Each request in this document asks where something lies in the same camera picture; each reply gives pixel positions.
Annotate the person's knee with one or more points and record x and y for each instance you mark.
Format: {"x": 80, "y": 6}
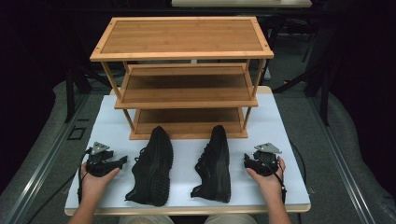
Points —
{"x": 230, "y": 219}
{"x": 146, "y": 220}

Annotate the black mesh sneaker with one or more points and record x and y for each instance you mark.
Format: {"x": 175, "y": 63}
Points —
{"x": 215, "y": 168}

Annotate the person's left knee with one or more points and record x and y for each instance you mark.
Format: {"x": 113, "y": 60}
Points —
{"x": 146, "y": 220}

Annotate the wooden three-tier shoe rack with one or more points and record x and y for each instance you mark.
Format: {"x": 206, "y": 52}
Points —
{"x": 182, "y": 37}

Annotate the person's left hand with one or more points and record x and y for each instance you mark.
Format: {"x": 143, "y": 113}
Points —
{"x": 93, "y": 185}

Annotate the person's right knee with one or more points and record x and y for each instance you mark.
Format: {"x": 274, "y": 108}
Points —
{"x": 230, "y": 219}

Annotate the person's right hand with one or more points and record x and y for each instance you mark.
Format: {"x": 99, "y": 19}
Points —
{"x": 271, "y": 182}

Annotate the black knit sneaker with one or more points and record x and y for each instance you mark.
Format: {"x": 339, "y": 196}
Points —
{"x": 154, "y": 169}

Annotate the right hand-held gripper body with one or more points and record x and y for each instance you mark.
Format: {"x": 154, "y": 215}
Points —
{"x": 266, "y": 163}

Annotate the white table mat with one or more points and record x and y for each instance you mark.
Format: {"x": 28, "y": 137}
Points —
{"x": 183, "y": 161}

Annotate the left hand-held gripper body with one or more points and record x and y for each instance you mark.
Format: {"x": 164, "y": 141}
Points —
{"x": 97, "y": 163}

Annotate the black metal stand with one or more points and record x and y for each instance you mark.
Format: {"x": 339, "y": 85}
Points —
{"x": 323, "y": 93}
{"x": 71, "y": 93}

